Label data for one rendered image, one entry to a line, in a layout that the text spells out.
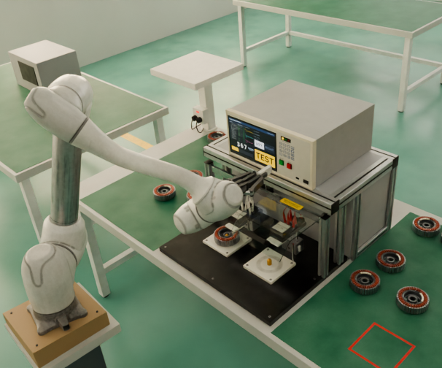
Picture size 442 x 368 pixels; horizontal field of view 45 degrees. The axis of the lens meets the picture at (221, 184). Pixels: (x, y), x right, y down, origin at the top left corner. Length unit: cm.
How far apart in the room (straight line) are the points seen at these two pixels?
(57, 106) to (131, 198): 112
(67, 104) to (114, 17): 541
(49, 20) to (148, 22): 138
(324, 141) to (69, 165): 90
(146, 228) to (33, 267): 71
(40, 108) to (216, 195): 59
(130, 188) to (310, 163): 116
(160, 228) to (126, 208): 26
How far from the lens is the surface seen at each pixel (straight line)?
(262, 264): 219
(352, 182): 207
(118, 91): 400
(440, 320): 210
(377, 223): 235
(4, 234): 412
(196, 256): 228
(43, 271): 195
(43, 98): 171
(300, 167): 200
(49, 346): 202
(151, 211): 262
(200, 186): 163
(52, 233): 208
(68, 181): 198
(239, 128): 215
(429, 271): 228
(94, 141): 171
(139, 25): 733
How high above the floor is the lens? 224
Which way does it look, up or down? 33 degrees down
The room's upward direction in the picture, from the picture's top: 5 degrees counter-clockwise
